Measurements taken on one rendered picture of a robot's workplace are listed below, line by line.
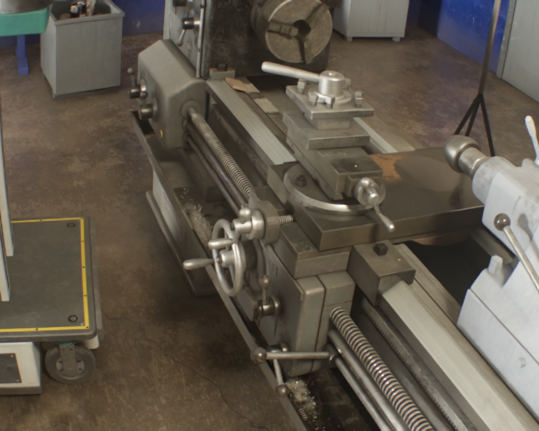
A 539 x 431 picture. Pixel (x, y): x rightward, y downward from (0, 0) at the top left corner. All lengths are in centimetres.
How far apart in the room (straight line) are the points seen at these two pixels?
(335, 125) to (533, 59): 410
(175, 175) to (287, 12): 85
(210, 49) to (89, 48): 204
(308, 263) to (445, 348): 39
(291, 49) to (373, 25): 379
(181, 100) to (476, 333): 155
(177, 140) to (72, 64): 194
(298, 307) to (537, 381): 62
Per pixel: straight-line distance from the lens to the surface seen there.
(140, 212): 336
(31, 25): 174
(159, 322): 272
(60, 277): 243
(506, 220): 137
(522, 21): 580
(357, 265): 164
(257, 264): 186
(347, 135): 171
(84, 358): 239
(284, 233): 165
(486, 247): 184
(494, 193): 148
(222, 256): 186
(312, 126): 173
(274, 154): 209
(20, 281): 243
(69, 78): 455
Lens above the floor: 177
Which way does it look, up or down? 31 degrees down
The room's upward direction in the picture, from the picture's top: 7 degrees clockwise
